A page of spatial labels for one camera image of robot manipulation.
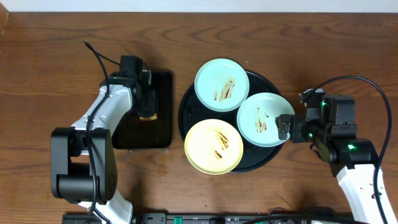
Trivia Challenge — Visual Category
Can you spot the yellow green sponge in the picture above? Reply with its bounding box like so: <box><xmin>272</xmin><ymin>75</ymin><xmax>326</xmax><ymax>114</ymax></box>
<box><xmin>139</xmin><ymin>113</ymin><xmax>157</xmax><ymax>121</ymax></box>

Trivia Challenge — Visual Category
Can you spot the mint plate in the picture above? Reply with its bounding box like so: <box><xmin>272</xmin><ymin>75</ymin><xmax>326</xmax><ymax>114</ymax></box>
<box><xmin>194</xmin><ymin>58</ymin><xmax>250</xmax><ymax>112</ymax></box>
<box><xmin>236</xmin><ymin>93</ymin><xmax>295</xmax><ymax>147</ymax></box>

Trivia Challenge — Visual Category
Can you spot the yellow plate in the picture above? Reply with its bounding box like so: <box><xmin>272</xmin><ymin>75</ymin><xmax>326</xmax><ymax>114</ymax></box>
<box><xmin>184</xmin><ymin>119</ymin><xmax>244</xmax><ymax>175</ymax></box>

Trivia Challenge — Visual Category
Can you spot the mint plate top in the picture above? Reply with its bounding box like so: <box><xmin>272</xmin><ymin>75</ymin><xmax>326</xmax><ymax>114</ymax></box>
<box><xmin>194</xmin><ymin>58</ymin><xmax>250</xmax><ymax>112</ymax></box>

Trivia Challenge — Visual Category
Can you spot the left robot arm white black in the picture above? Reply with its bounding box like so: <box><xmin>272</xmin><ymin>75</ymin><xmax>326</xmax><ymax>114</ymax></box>
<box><xmin>50</xmin><ymin>70</ymin><xmax>155</xmax><ymax>223</ymax></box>

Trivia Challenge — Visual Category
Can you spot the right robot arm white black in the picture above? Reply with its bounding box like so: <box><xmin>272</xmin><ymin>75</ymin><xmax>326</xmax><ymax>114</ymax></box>
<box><xmin>275</xmin><ymin>113</ymin><xmax>397</xmax><ymax>223</ymax></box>

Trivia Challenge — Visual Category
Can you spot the black rectangular tray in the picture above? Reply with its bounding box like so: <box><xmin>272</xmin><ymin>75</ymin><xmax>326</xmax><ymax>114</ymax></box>
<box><xmin>112</xmin><ymin>70</ymin><xmax>173</xmax><ymax>150</ymax></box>

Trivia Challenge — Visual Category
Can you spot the black round tray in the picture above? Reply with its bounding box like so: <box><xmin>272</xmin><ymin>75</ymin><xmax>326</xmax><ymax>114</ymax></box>
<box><xmin>178</xmin><ymin>70</ymin><xmax>283</xmax><ymax>173</ymax></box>

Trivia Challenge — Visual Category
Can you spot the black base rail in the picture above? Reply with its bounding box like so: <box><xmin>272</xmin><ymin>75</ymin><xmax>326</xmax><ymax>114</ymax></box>
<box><xmin>61</xmin><ymin>212</ymin><xmax>355</xmax><ymax>224</ymax></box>

